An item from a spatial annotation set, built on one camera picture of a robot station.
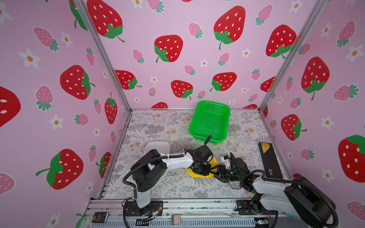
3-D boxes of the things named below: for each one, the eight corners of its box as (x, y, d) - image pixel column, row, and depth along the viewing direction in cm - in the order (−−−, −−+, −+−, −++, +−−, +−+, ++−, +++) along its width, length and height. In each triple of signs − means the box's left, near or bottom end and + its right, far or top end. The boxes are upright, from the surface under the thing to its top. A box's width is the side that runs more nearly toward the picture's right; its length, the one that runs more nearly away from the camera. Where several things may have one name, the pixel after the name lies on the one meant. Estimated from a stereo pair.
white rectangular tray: (146, 154, 97) (144, 149, 92) (148, 146, 101) (146, 141, 96) (169, 154, 97) (168, 149, 92) (170, 146, 101) (169, 141, 96)
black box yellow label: (265, 177, 87) (267, 175, 84) (257, 143, 102) (258, 141, 100) (280, 179, 86) (283, 177, 84) (270, 144, 102) (271, 142, 99)
